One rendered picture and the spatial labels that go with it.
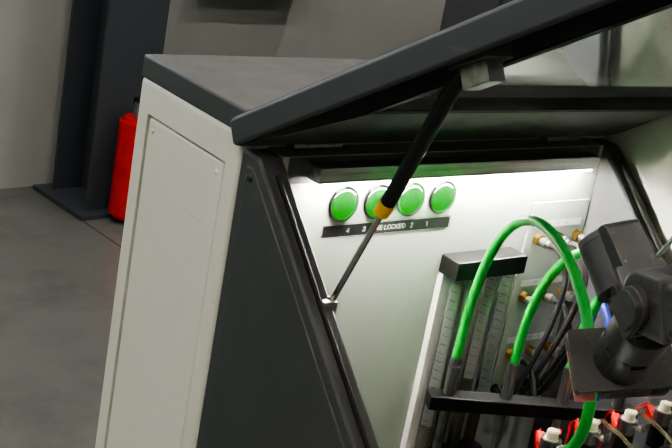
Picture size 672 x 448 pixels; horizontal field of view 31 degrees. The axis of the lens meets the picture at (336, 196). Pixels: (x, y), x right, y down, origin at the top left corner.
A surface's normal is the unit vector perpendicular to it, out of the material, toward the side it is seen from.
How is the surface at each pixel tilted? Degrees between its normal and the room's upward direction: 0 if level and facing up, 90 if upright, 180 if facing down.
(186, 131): 90
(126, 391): 90
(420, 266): 90
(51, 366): 0
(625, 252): 39
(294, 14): 90
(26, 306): 0
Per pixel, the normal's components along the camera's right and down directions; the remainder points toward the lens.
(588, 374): 0.01, -0.44
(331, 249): 0.58, 0.35
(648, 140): -0.79, 0.05
